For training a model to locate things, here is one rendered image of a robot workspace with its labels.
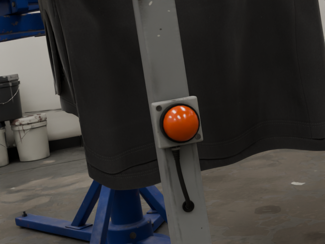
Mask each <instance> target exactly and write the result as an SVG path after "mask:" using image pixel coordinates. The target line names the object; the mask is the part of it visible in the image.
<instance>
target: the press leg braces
mask: <svg viewBox="0 0 325 244"><path fill-rule="evenodd" d="M139 193H140V195H141V196H142V197H143V199H144V200H145V201H146V203H147V204H148V205H149V206H150V208H151V209H150V210H149V211H148V212H147V214H154V213H159V214H160V215H161V217H162V218H163V219H164V220H165V222H166V223H167V224H168V222H167V216H166V210H165V204H164V198H163V195H162V193H161V192H160V191H159V190H158V189H157V187H156V186H155V185H152V186H148V187H144V188H139ZM114 194H115V190H114V189H111V188H108V187H106V186H104V185H102V184H100V183H98V182H96V181H95V180H93V182H92V184H91V186H90V188H89V190H88V192H87V194H86V196H85V198H84V200H83V202H82V204H81V206H80V208H79V210H78V212H77V214H76V216H75V218H74V220H73V221H72V223H71V224H69V225H67V226H65V227H66V228H71V229H77V230H81V229H84V228H87V227H89V226H92V225H93V224H90V223H86V221H87V219H88V217H89V216H90V214H91V212H92V210H93V208H94V206H95V204H96V202H97V200H98V199H99V201H98V206H97V211H96V215H95V220H94V225H93V230H92V234H91V239H90V243H89V244H105V240H106V236H107V230H108V225H109V220H110V215H111V210H112V205H113V200H114Z"/></svg>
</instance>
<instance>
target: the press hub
mask: <svg viewBox="0 0 325 244"><path fill-rule="evenodd" d="M110 216H111V221H110V222H109V225H108V230H107V236H106V237H107V243H108V244H128V243H132V244H136V242H137V241H141V240H143V239H146V238H148V237H150V236H156V237H161V238H167V239H170V237H169V236H167V235H165V234H160V233H153V229H152V228H153V227H154V223H153V222H152V221H151V218H150V217H148V216H146V215H143V212H142V206H141V200H140V194H139V189H131V190H115V194H114V200H113V205H112V210H111V215H110Z"/></svg>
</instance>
